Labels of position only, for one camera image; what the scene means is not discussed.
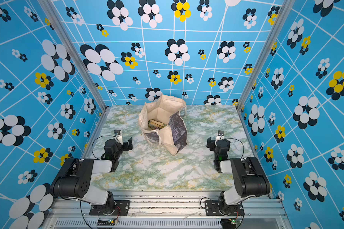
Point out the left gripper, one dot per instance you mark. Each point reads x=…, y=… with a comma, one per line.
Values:
x=125, y=145

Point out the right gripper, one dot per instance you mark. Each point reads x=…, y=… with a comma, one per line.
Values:
x=212, y=143

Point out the green folding fan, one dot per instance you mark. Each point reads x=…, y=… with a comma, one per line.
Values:
x=155, y=124

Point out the beige canvas tote bag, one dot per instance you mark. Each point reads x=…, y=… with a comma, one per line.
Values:
x=166, y=109

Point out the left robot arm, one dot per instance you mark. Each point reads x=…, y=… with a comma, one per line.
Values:
x=74, y=180

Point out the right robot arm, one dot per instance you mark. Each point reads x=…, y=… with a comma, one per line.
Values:
x=249, y=179

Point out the left circuit board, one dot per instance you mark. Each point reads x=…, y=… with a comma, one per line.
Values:
x=106, y=223

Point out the circuit board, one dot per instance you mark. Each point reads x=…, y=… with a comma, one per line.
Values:
x=228, y=223
x=106, y=223

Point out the right circuit board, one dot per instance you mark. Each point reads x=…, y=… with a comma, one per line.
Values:
x=228, y=223

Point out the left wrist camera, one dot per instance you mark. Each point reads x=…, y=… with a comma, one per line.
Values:
x=118, y=135

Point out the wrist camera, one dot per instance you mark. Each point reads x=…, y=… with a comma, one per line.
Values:
x=220, y=136
x=118, y=135

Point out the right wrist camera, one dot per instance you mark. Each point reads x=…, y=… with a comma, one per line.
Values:
x=220, y=136

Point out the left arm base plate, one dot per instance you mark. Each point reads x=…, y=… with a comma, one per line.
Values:
x=113, y=208

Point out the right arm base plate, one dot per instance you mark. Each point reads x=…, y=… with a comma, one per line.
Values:
x=220, y=208

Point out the aluminium frame rail base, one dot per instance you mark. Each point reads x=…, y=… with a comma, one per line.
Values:
x=168, y=209

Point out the right aluminium corner post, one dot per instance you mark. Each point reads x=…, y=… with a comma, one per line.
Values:
x=276, y=28

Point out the aluminium corner post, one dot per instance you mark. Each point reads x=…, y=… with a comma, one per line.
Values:
x=276, y=28
x=66, y=41

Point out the left aluminium corner post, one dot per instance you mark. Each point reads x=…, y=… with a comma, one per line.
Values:
x=66, y=41

